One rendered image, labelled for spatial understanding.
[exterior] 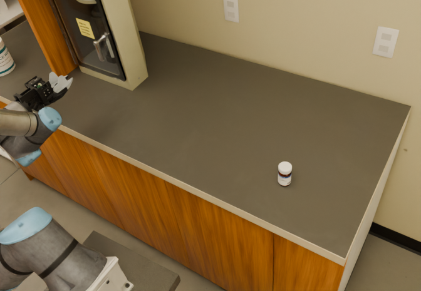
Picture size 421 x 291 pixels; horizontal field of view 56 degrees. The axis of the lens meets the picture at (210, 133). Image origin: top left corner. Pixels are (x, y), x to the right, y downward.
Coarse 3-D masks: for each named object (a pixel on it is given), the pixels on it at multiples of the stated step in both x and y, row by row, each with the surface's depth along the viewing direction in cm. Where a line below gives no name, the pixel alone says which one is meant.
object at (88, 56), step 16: (64, 0) 152; (80, 0) 146; (96, 0) 141; (64, 16) 159; (80, 16) 153; (96, 16) 147; (80, 32) 160; (96, 32) 154; (80, 48) 169; (112, 48) 155; (80, 64) 178; (96, 64) 170; (112, 64) 163
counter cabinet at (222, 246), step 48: (48, 144) 194; (96, 192) 202; (144, 192) 165; (144, 240) 211; (192, 240) 171; (240, 240) 144; (288, 240) 124; (240, 288) 178; (288, 288) 148; (336, 288) 128
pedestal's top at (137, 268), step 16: (96, 240) 120; (112, 240) 120; (112, 256) 116; (128, 256) 115; (128, 272) 112; (144, 272) 111; (160, 272) 111; (48, 288) 111; (144, 288) 108; (160, 288) 107
